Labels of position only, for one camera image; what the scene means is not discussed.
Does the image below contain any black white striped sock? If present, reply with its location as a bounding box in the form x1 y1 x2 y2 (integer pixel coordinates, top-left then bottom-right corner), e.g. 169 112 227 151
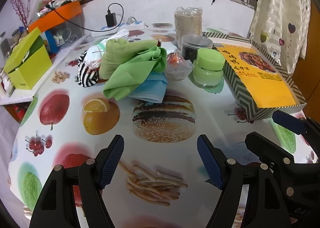
76 52 100 88

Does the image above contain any red plastic item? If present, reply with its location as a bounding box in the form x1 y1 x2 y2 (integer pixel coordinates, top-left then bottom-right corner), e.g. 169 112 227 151
7 104 27 123

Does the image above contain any green microfiber cloth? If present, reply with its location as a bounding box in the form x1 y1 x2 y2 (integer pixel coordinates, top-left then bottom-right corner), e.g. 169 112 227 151
103 46 167 101

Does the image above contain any white patterned curtain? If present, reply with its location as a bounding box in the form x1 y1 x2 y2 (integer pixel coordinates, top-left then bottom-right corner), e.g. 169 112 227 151
249 0 312 76

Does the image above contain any white power strip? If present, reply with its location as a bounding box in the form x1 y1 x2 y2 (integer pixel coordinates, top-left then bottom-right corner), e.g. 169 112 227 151
91 20 146 38

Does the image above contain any brown wooden door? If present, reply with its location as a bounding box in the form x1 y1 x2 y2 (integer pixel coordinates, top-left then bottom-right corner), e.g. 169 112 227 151
295 1 320 118

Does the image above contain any blue face mask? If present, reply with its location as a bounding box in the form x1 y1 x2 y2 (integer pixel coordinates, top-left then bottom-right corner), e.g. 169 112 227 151
129 72 168 102

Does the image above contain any lime green box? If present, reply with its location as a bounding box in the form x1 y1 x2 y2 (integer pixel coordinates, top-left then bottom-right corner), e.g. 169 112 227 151
3 27 53 91

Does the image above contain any white plastic bag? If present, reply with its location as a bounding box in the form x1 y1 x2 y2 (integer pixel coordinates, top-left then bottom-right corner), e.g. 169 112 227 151
165 52 193 82

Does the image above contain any food printed tablecloth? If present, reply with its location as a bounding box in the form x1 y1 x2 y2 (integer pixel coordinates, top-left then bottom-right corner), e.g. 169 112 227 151
7 22 320 228

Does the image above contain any white cotton glove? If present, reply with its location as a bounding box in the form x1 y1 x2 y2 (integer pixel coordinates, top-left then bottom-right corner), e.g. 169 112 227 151
100 29 130 44
84 43 107 62

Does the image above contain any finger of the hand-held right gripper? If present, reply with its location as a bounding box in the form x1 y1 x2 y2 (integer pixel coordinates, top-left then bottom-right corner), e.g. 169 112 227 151
272 111 320 161
244 131 303 176

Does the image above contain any green towel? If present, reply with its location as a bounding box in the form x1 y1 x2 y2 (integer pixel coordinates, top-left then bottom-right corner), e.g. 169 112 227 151
99 39 158 80

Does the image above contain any blue carton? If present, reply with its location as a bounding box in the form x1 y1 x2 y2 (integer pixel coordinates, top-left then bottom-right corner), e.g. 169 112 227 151
45 29 65 52

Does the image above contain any glass jar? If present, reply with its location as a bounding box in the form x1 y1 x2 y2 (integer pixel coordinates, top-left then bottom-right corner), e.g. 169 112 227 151
11 28 22 44

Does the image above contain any wrapped stack of paper cups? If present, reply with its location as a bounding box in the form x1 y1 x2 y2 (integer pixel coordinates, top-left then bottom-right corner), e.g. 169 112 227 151
174 6 202 49

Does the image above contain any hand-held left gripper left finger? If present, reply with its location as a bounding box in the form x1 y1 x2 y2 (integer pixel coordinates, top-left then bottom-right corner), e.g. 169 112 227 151
29 134 125 228

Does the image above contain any clear round plastic container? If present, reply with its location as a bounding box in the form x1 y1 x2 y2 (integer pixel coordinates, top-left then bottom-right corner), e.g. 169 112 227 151
180 34 213 62

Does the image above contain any yellow cardboard box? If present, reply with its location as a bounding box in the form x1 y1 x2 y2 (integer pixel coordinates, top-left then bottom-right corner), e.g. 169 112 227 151
202 31 307 121

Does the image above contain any black charger with cable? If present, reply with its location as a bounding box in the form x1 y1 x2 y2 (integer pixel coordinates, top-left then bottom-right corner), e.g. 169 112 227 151
46 3 125 32

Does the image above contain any storage box with orange lid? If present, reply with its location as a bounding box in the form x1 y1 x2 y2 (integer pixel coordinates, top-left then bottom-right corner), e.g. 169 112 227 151
27 1 84 54

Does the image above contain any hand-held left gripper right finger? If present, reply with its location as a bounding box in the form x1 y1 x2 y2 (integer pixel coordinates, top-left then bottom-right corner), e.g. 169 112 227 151
197 134 290 228

